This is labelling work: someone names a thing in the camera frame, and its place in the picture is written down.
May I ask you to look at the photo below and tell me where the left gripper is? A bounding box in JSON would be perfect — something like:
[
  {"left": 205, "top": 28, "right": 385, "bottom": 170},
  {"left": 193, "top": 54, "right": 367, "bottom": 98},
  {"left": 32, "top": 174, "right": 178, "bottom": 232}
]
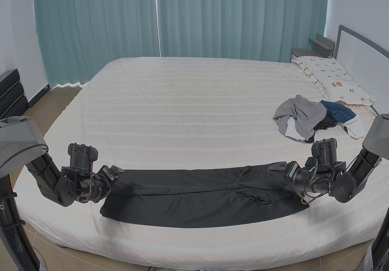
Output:
[{"left": 91, "top": 166, "right": 126, "bottom": 200}]

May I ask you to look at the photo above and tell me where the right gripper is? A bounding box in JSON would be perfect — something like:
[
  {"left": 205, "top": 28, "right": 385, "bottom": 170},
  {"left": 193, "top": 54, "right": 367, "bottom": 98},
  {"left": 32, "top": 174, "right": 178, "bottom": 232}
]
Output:
[{"left": 267, "top": 161, "right": 310, "bottom": 196}]

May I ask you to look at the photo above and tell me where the black T-shirt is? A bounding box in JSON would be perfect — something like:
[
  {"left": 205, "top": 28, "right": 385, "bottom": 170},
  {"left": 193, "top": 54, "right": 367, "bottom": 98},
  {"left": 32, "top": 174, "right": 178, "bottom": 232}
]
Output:
[{"left": 100, "top": 165, "right": 310, "bottom": 228}]

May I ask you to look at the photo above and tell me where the pile of clothes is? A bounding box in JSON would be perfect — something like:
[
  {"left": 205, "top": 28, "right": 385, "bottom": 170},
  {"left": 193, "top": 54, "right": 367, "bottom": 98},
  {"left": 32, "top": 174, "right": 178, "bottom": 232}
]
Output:
[{"left": 273, "top": 95, "right": 367, "bottom": 143}]

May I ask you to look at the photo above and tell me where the bed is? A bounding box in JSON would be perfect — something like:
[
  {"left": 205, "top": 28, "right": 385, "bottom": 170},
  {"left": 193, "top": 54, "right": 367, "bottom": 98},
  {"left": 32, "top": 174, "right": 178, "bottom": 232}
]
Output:
[{"left": 12, "top": 24, "right": 389, "bottom": 269}]

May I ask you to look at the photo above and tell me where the white printed pillow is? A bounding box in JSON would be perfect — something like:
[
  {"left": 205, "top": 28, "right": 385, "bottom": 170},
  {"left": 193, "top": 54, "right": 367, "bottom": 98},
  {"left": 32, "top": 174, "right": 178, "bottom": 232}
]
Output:
[{"left": 291, "top": 55, "right": 375, "bottom": 106}]

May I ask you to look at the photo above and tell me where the black chest of drawers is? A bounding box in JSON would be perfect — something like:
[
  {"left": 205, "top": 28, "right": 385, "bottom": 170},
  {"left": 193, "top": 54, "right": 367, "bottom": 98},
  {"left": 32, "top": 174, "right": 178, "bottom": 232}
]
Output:
[{"left": 0, "top": 69, "right": 30, "bottom": 120}]

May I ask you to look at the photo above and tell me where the grey bedside table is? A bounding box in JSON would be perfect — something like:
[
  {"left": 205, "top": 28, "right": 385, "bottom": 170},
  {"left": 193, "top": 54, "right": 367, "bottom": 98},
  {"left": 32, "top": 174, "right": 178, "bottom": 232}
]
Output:
[{"left": 291, "top": 33, "right": 335, "bottom": 58}]

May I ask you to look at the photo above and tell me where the blue-green curtain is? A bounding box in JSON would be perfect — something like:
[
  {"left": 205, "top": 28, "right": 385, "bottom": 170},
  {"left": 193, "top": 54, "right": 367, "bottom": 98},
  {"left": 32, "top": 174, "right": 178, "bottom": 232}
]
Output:
[
  {"left": 156, "top": 0, "right": 330, "bottom": 62},
  {"left": 33, "top": 0, "right": 161, "bottom": 87}
]

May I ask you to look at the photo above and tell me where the black cable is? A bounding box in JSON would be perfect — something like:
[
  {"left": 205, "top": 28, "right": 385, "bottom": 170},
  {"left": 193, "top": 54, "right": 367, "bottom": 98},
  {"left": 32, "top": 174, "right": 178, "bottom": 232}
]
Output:
[{"left": 0, "top": 143, "right": 50, "bottom": 171}]

